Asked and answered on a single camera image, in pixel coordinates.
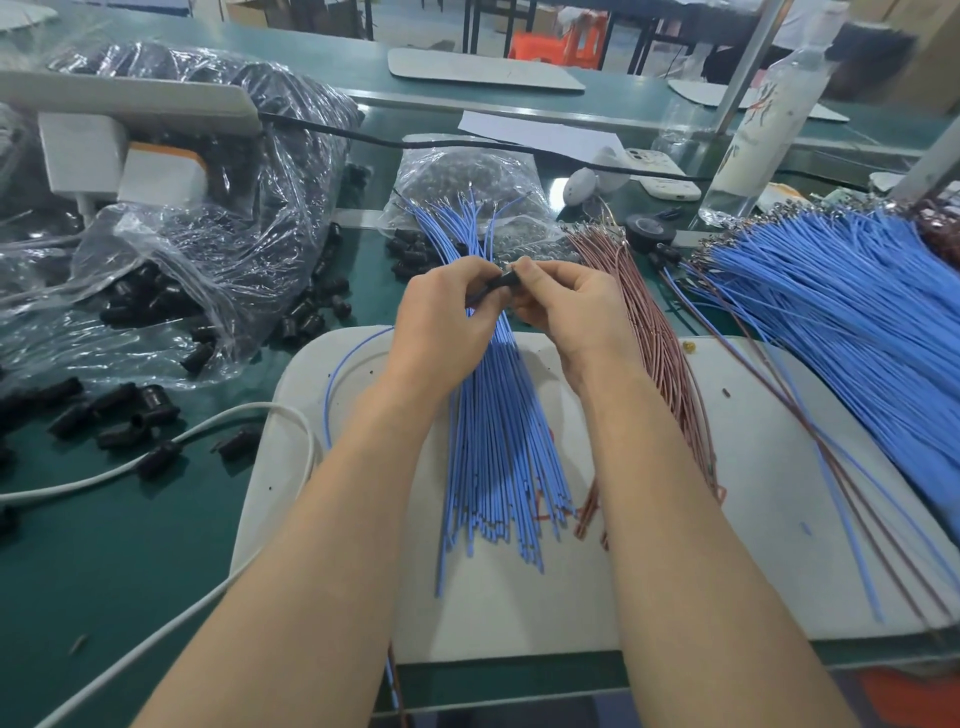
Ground person's left hand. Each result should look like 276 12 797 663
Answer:
375 258 512 410

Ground person's right hand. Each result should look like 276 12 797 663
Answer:
510 258 650 395

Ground large blue wire pile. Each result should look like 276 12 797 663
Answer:
687 202 960 539

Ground pile of black plastic caps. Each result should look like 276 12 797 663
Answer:
0 222 437 539

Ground person's left forearm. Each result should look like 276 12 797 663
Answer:
132 382 464 728

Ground person's right forearm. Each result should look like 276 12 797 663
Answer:
585 372 860 728

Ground black tape roll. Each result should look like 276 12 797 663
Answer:
622 213 677 254

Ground white computer mouse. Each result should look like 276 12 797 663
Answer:
562 168 602 209

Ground small clear plastic bag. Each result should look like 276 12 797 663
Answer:
382 142 560 269

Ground white flat device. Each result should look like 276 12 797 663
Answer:
603 147 704 203

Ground white paper sheet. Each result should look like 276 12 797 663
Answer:
457 111 629 167

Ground large clear plastic bag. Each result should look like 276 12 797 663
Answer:
0 37 366 389

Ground white flat tray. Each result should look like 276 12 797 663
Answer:
667 78 849 123
387 48 587 93
0 3 59 32

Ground white spray bottle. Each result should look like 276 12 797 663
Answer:
700 0 849 227

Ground orange plastic stool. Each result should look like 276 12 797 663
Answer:
510 12 609 68

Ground white orange charger adapter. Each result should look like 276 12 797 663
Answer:
117 142 209 209

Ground white work board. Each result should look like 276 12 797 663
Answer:
229 325 960 665

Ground white power strip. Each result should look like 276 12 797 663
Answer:
0 70 264 137

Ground cardboard boxes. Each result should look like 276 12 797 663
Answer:
852 0 960 110

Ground orange plastic crate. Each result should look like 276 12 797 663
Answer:
858 667 960 728

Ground black power cord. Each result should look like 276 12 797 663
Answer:
259 112 704 185

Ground slanted metal frame post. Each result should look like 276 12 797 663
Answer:
709 0 797 137

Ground long black-frame table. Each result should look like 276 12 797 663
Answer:
462 0 759 74

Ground white charging cable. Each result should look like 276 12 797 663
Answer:
0 402 317 728

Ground short metal frame post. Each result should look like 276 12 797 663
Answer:
892 117 960 212

